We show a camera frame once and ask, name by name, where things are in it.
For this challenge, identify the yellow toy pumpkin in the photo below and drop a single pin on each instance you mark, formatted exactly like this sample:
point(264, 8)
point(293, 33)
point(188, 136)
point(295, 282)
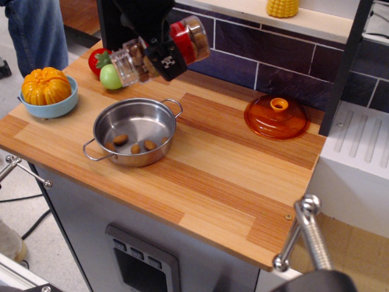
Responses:
point(46, 86)

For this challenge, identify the beige shoe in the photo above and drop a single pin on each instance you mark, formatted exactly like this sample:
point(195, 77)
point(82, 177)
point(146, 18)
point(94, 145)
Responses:
point(12, 245)

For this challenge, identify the silver clamp handle left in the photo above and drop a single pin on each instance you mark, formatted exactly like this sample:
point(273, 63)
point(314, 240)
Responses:
point(14, 162)

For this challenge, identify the red toy tomato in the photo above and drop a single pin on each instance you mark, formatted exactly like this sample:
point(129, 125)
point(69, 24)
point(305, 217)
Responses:
point(98, 59)

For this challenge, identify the grey toy oven panel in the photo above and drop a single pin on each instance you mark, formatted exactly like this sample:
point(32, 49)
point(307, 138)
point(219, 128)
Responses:
point(142, 265)

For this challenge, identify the person leg blue jeans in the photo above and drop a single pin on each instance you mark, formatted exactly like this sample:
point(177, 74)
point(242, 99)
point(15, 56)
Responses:
point(37, 31)

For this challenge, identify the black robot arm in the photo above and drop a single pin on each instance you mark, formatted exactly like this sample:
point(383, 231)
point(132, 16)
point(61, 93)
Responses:
point(166, 3)

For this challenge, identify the brown almond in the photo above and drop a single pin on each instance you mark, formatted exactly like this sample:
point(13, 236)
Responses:
point(149, 145)
point(120, 139)
point(135, 149)

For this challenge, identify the orange glass pot lid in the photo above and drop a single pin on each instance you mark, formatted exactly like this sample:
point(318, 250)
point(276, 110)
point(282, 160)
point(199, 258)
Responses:
point(277, 117)

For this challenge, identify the stainless steel pot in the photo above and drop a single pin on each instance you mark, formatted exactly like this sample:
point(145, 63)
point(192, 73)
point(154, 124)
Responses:
point(141, 119)

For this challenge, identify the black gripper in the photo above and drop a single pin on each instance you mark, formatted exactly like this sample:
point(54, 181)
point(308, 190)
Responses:
point(150, 23)

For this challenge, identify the white drain board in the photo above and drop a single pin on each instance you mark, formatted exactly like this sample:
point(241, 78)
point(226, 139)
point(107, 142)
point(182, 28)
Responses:
point(359, 138)

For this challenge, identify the light blue bowl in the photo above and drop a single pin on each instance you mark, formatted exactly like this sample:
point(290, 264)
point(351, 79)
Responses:
point(57, 109)

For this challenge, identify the silver clamp screw right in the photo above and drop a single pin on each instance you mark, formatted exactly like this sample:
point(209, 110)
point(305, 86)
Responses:
point(305, 225)

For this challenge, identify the black vertical post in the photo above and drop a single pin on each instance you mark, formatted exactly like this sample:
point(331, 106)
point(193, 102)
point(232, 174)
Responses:
point(350, 51)

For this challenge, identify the clear almond jar red label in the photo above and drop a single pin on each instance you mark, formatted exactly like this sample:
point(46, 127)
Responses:
point(133, 66)

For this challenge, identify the yellow toy corn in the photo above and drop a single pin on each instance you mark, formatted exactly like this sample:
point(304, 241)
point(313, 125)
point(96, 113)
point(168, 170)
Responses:
point(282, 8)

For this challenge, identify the green toy pear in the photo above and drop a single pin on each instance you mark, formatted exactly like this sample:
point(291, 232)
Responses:
point(109, 77)

